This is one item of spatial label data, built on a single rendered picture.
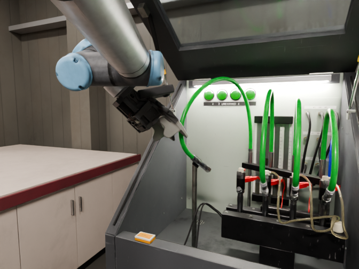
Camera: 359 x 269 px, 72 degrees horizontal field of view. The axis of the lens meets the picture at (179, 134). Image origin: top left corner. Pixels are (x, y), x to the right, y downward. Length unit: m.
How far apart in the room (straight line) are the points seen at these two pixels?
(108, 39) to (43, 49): 3.74
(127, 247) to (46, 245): 1.25
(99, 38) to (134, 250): 0.58
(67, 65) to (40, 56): 3.57
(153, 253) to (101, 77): 0.48
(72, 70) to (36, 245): 1.51
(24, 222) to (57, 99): 2.32
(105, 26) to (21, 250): 1.66
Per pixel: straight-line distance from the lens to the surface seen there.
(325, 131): 0.88
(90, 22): 0.34
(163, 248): 0.72
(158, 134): 0.75
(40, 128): 4.15
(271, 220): 0.84
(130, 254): 0.79
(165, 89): 0.72
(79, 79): 0.56
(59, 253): 2.09
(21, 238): 1.85
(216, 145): 1.14
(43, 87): 4.08
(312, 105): 1.09
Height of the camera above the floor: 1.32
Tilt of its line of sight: 6 degrees down
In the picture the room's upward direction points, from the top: straight up
